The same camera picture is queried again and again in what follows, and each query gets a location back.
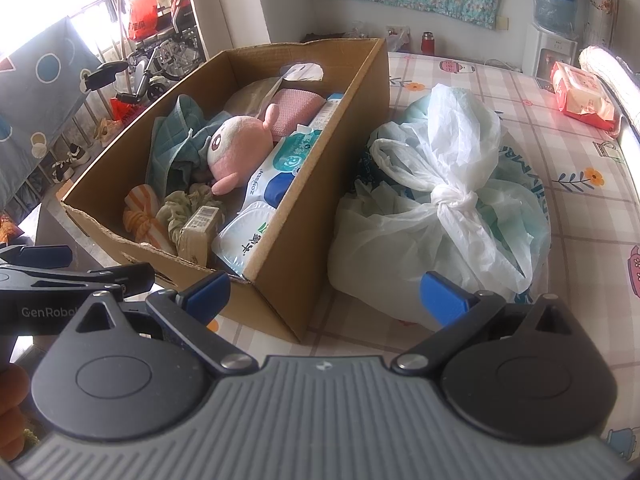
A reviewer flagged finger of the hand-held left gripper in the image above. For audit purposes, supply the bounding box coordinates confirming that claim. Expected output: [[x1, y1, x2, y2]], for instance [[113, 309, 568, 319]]
[[90, 261, 157, 297], [0, 244, 75, 268]]

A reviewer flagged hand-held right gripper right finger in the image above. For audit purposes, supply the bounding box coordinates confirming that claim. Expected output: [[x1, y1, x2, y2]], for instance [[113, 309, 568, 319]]
[[391, 270, 575, 377]]

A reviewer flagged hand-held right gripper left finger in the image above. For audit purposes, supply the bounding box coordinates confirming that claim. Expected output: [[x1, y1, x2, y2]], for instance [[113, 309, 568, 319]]
[[74, 269, 255, 377]]

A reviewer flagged small beige carton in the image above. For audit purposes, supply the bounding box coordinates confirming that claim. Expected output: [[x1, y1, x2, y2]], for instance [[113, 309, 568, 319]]
[[177, 205, 226, 266]]

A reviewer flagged white plastic bag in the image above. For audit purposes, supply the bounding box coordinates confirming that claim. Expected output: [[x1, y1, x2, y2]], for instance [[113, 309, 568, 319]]
[[327, 82, 553, 331]]

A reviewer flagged orange striped towel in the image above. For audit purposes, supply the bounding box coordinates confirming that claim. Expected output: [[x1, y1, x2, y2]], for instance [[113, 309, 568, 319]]
[[122, 184, 168, 248]]

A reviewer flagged green scrunchie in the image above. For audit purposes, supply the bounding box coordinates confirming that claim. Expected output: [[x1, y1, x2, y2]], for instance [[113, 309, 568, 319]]
[[155, 182, 216, 256]]

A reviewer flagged brown cardboard box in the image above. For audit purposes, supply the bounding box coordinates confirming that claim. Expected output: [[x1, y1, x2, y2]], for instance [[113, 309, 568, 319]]
[[60, 37, 391, 343]]

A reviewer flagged teal quilted cloth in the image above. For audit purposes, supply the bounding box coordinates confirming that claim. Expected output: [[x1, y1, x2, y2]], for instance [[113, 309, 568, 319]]
[[146, 95, 221, 201]]

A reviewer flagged pink plush toy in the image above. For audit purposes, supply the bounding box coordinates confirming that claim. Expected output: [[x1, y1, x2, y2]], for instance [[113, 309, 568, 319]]
[[206, 102, 281, 196]]

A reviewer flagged white blue wipes pack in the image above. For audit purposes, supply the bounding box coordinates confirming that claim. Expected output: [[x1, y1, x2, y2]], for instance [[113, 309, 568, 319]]
[[241, 127, 323, 211]]

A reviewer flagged pink knitted cloth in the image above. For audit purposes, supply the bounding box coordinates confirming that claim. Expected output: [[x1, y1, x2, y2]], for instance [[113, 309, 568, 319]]
[[272, 87, 326, 141]]

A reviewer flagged person's left hand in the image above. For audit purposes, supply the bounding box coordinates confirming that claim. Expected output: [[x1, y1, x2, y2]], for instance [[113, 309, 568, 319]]
[[0, 364, 32, 443]]

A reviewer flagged plaid floral bed sheet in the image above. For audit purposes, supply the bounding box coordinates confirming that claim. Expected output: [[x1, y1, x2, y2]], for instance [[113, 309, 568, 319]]
[[205, 52, 640, 461]]

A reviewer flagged small red plastic bag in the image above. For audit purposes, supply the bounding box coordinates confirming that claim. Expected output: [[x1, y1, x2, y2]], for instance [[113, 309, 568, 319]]
[[109, 97, 143, 121]]

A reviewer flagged blue quilt with circles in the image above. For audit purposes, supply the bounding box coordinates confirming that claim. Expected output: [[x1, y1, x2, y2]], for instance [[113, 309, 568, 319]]
[[0, 16, 103, 211]]

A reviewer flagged beige cloth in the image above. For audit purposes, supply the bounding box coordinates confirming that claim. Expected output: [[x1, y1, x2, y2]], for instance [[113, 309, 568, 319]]
[[222, 77, 296, 121]]

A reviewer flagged blue white long carton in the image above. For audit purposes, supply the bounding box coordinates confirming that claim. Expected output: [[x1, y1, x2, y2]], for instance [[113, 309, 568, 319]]
[[300, 91, 347, 133]]

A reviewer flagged metal wheelchair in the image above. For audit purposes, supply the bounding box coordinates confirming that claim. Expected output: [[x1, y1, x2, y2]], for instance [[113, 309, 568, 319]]
[[127, 25, 208, 98]]

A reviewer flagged pink wet wipes pack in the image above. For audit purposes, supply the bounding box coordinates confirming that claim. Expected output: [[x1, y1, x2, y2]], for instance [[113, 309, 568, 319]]
[[550, 60, 623, 133]]

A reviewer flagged orange hanging bag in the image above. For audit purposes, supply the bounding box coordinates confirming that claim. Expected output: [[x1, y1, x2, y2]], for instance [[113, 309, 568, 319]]
[[127, 0, 160, 41]]

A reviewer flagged white water dispenser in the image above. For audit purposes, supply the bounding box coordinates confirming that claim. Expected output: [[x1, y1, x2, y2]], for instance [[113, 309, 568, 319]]
[[522, 22, 578, 78]]

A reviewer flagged small clear plastic bag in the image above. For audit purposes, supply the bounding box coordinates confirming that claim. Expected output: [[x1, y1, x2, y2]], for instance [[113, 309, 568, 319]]
[[350, 22, 411, 53]]

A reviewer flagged white stitched blanket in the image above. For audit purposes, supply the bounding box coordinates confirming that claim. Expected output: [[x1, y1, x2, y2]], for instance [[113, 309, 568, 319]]
[[577, 45, 640, 143]]

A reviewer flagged blue water jug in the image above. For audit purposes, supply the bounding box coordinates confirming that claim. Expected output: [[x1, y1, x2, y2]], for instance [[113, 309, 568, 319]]
[[532, 0, 581, 38]]

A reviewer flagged rolled floral mat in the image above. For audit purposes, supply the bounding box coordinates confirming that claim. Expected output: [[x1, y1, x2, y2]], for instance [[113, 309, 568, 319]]
[[585, 0, 622, 51]]

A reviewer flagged white cable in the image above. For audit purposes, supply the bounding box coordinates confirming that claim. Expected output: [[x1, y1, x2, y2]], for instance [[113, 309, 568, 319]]
[[482, 57, 523, 75]]

